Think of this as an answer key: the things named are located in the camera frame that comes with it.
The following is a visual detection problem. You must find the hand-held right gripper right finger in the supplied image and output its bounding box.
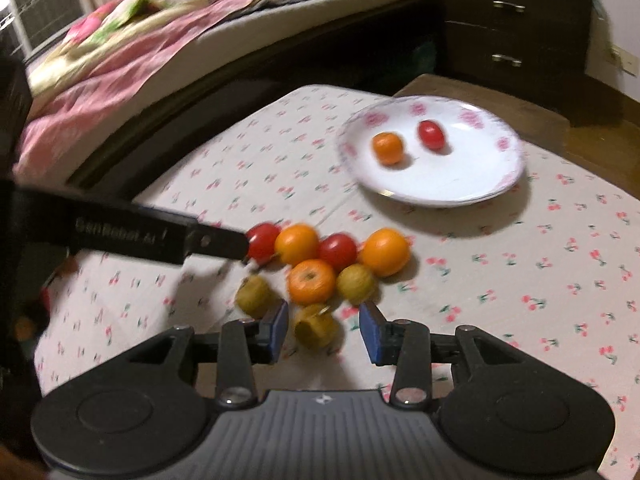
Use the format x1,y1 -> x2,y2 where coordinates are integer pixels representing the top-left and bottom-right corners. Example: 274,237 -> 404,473
359,300 -> 521,409

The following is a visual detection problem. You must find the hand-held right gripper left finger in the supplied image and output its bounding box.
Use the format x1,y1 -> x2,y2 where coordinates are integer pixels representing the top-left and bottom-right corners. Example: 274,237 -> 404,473
127,300 -> 291,409

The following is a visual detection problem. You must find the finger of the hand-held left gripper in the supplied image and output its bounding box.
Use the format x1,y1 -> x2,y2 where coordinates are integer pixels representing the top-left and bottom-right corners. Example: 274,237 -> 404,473
187,220 -> 252,262

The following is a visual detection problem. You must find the yellow-brown longan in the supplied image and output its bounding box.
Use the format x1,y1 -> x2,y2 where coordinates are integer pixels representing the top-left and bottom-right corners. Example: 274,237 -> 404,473
336,264 -> 377,306
235,275 -> 276,318
293,304 -> 338,352

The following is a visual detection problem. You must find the red cherry tomato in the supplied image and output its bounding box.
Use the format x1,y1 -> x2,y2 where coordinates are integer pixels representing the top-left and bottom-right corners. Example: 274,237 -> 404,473
417,119 -> 447,152
319,232 -> 358,271
245,222 -> 282,263

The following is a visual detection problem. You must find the small orange with stem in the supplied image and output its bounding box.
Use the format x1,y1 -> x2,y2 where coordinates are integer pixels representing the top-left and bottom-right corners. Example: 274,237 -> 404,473
287,258 -> 337,306

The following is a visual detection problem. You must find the white floral rimmed plate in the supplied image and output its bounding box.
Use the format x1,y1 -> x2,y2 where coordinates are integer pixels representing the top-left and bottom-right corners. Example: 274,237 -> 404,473
336,95 -> 526,209

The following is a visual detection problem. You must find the bed with pink blanket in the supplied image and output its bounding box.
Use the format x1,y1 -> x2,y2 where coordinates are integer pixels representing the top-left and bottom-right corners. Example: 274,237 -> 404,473
12,0 -> 426,178

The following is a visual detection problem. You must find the cherry print tablecloth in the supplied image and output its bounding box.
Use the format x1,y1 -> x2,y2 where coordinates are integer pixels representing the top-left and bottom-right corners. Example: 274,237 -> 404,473
32,84 -> 640,480

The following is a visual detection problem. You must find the white window grille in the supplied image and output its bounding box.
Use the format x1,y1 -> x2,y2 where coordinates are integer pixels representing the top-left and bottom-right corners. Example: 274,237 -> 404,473
0,0 -> 86,56

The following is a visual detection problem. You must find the dark wooden bed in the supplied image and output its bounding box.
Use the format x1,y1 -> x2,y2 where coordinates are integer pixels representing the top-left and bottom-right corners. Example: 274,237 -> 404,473
10,0 -> 441,188

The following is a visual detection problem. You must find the dark wooden nightstand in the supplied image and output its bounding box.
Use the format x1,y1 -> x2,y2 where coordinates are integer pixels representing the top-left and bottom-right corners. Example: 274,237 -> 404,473
425,0 -> 626,126

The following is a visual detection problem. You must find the wall outlet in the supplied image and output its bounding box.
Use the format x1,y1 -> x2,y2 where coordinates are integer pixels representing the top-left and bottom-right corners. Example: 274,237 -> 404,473
607,45 -> 638,73

